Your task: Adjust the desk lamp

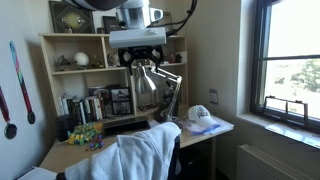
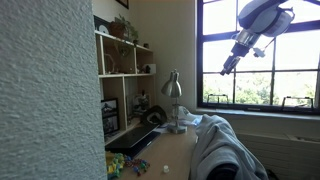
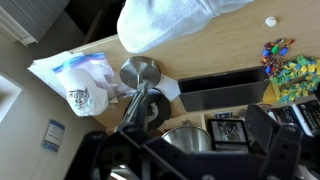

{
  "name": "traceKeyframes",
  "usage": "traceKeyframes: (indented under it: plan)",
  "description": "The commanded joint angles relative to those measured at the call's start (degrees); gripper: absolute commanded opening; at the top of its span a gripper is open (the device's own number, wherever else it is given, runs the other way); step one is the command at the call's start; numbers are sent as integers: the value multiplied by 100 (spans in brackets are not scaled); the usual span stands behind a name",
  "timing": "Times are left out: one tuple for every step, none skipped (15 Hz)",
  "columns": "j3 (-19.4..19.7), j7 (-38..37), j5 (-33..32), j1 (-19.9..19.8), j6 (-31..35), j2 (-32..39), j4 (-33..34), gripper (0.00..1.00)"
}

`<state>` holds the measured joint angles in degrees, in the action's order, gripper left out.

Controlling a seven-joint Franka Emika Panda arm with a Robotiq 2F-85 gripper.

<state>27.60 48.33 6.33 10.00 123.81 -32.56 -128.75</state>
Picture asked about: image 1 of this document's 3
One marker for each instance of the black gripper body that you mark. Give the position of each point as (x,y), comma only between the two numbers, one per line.
(140,52)

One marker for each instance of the silver desk lamp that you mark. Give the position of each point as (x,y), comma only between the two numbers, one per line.
(145,83)

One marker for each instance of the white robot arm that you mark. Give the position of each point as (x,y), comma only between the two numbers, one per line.
(133,13)

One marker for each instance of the glass shell ornament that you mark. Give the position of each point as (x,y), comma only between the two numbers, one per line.
(113,60)

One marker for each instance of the small dark figurines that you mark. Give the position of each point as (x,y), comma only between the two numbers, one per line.
(173,58)

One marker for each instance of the black microscope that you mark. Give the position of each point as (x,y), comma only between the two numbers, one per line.
(169,95)

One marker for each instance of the small glass bottle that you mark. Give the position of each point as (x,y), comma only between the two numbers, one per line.
(95,62)

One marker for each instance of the red spine book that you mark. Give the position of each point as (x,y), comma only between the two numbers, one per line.
(102,107)

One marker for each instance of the white sphere ornament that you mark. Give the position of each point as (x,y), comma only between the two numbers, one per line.
(81,58)

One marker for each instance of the wooden hutch shelf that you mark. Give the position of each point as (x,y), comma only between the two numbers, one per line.
(80,71)

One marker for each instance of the black white spine book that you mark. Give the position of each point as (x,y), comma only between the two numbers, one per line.
(86,110)

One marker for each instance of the white baseball cap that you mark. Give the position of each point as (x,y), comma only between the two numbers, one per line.
(200,116)

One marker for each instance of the grey crystal ornament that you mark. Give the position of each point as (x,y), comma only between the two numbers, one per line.
(63,63)

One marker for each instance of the framed gold art picture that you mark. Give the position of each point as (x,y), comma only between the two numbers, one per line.
(71,18)

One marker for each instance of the yellow green bead pile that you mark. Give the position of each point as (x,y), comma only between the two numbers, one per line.
(83,133)

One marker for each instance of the colourful small toys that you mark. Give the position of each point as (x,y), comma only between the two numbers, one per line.
(96,142)

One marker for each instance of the grey hoodie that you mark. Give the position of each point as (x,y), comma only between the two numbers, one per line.
(140,153)

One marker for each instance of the white papers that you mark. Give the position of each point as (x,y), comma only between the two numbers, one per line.
(220,126)

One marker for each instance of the black cup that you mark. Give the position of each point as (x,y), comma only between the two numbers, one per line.
(64,127)

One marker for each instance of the black chair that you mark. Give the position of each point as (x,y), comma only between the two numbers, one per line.
(175,156)

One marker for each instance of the medal with colourful ribbon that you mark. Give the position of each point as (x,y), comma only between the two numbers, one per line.
(20,78)

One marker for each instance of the medal with red ribbon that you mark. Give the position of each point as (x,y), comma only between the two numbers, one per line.
(9,130)

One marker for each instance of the white radiator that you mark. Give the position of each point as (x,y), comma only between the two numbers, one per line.
(266,163)

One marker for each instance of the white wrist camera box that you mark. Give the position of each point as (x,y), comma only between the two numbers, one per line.
(137,37)

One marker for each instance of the black photo frame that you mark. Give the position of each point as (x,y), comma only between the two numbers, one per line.
(121,108)
(120,94)

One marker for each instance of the small black frame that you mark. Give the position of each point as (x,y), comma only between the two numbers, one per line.
(109,25)

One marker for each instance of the black window frame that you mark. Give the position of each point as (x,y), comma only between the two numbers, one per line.
(257,66)

